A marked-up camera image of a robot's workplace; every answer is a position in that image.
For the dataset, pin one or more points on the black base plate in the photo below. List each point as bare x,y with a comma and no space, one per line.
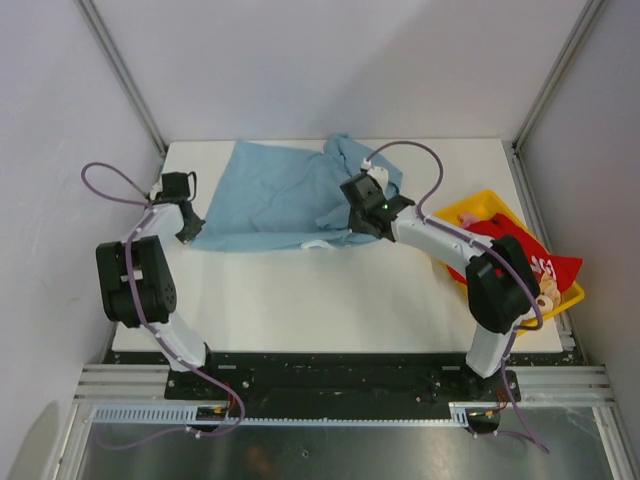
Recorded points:
335,385

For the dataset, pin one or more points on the right aluminium corner post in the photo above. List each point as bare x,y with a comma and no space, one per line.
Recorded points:
567,56

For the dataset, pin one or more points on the grey slotted cable duct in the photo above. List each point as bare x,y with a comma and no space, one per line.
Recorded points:
452,415

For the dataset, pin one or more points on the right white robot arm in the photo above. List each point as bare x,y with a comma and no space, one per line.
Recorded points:
501,287

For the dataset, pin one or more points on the yellow plastic bin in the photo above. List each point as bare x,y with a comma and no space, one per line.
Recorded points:
484,205

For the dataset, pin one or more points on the aluminium corner post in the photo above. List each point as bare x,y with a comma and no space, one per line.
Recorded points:
567,56
124,78

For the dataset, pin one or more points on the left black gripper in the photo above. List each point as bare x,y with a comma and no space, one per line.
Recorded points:
192,232

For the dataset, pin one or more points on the light blue t shirt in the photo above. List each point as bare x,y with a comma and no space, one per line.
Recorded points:
281,198

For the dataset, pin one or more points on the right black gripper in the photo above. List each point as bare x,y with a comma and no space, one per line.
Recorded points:
354,225

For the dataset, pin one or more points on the aluminium frame rail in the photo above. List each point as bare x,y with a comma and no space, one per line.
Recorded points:
557,385

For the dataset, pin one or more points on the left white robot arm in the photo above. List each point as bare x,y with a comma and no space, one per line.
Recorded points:
138,290

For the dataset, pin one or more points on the red printed t shirt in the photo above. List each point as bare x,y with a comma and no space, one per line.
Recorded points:
555,274

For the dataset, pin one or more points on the left aluminium corner post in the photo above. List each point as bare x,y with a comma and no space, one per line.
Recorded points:
124,78

